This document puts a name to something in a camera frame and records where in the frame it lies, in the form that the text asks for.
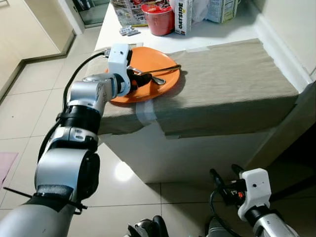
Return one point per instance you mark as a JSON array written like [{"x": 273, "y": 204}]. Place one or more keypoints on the thin gold cutlery piece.
[{"x": 168, "y": 68}]

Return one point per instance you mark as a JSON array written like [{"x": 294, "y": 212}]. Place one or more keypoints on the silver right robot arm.
[{"x": 271, "y": 227}]

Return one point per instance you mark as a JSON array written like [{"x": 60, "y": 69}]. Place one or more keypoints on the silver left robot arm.
[{"x": 61, "y": 170}]

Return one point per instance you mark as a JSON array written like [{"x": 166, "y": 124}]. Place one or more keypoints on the silver metal spoon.
[{"x": 159, "y": 80}]

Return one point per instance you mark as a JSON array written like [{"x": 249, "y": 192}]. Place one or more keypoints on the orange round plate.
[{"x": 158, "y": 57}]

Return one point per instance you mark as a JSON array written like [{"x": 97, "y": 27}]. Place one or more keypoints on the clear tape strip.
[{"x": 145, "y": 113}]

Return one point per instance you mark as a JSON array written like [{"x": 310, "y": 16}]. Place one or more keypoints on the white table cabinet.
[{"x": 187, "y": 158}]

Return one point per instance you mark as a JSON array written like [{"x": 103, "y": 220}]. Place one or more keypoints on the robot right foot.
[{"x": 217, "y": 229}]

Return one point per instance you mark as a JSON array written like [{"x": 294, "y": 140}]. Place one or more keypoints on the small grey blister pack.
[{"x": 129, "y": 31}]

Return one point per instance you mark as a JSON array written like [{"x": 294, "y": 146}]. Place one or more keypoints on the red plastic tub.
[{"x": 159, "y": 22}]

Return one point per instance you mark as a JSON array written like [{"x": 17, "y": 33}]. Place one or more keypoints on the printed newspaper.
[{"x": 127, "y": 12}]

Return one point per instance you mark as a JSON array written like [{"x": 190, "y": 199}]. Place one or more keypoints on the white Oatside carton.
[{"x": 182, "y": 17}]

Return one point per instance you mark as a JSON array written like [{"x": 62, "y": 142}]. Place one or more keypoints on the khaki table cloth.
[{"x": 227, "y": 84}]

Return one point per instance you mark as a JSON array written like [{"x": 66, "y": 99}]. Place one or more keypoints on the white plastic bag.
[{"x": 200, "y": 10}]

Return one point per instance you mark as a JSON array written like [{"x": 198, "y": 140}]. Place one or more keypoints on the green yellow cardboard box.
[{"x": 222, "y": 10}]

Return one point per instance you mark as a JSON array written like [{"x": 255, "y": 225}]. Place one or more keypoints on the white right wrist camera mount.
[{"x": 256, "y": 190}]

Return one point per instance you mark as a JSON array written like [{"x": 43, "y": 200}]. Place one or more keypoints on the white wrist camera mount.
[
  {"x": 118, "y": 57},
  {"x": 256, "y": 190}
]

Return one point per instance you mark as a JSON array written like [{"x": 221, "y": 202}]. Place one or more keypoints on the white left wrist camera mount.
[{"x": 118, "y": 57}]

